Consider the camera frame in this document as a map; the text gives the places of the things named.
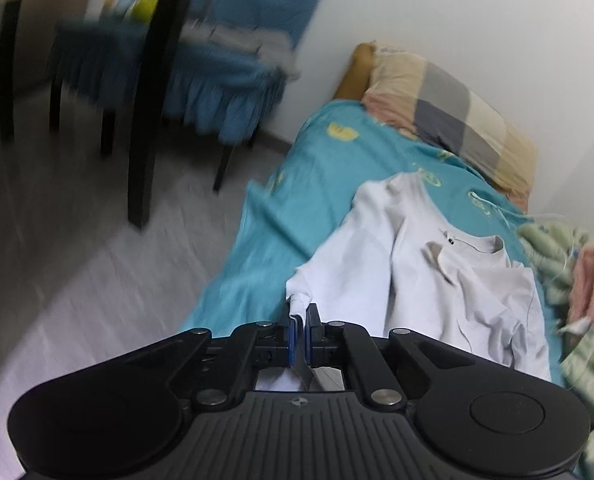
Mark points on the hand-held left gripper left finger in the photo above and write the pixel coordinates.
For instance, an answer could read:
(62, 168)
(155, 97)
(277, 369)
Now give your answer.
(290, 344)

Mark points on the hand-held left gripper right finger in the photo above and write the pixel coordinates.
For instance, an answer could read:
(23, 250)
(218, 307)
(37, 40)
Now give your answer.
(308, 345)

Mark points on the white sweatshirt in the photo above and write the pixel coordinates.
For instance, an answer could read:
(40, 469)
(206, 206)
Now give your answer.
(427, 285)

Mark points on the teal printed bed sheet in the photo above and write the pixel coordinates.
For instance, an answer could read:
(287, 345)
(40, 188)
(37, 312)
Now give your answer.
(302, 185)

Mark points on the black table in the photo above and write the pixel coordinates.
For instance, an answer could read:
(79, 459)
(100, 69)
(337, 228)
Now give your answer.
(147, 160)

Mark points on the chair with blue cover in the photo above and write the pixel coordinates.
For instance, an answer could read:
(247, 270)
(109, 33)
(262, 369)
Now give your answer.
(97, 60)
(227, 90)

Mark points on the orange pillow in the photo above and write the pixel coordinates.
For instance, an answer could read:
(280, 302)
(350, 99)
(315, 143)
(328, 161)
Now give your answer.
(353, 80)

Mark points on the plaid pillow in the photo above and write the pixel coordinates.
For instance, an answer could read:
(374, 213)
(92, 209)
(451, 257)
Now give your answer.
(452, 105)

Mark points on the light green blanket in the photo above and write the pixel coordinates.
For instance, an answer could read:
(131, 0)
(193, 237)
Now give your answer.
(592, 360)

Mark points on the grey cloth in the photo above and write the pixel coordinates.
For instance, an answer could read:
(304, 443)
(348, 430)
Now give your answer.
(237, 40)

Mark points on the yellow object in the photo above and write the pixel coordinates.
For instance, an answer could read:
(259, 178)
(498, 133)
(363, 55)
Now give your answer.
(143, 6)

